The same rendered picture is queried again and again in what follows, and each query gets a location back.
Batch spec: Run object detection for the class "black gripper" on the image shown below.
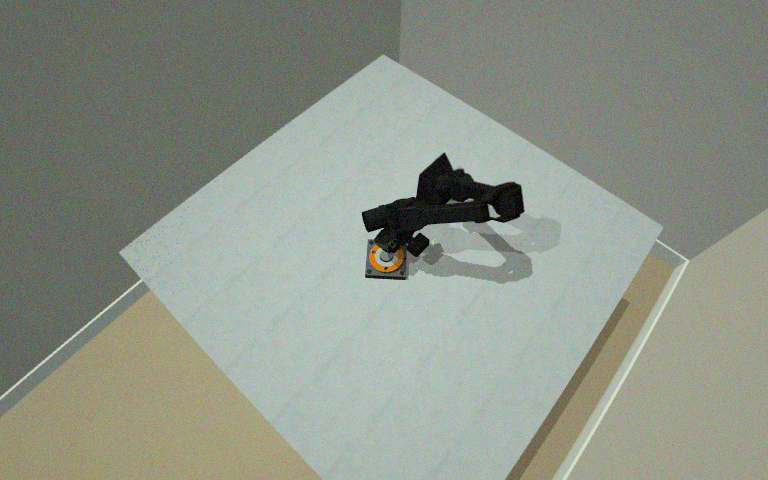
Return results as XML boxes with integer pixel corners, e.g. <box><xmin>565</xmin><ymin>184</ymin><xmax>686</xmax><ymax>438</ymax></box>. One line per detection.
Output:
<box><xmin>398</xmin><ymin>233</ymin><xmax>430</xmax><ymax>257</ymax></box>

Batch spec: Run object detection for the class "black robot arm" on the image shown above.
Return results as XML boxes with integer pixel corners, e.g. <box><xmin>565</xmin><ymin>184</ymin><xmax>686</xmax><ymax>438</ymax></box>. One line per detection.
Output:
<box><xmin>362</xmin><ymin>168</ymin><xmax>525</xmax><ymax>254</ymax></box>

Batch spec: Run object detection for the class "orange round plate with holes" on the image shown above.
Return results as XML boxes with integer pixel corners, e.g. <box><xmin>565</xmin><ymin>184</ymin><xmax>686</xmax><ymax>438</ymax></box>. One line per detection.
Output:
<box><xmin>369</xmin><ymin>244</ymin><xmax>404</xmax><ymax>273</ymax></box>

